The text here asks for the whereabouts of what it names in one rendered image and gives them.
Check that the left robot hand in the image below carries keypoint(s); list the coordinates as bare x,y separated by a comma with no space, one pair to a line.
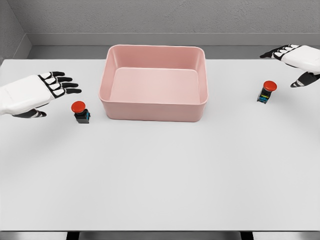
30,93

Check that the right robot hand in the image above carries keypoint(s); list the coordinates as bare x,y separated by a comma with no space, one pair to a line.
301,58

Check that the pink rectangular basket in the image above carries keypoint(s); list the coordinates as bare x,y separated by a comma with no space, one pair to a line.
154,82

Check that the red-capped black industrial switch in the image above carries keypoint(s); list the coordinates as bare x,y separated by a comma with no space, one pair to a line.
80,112
266,91

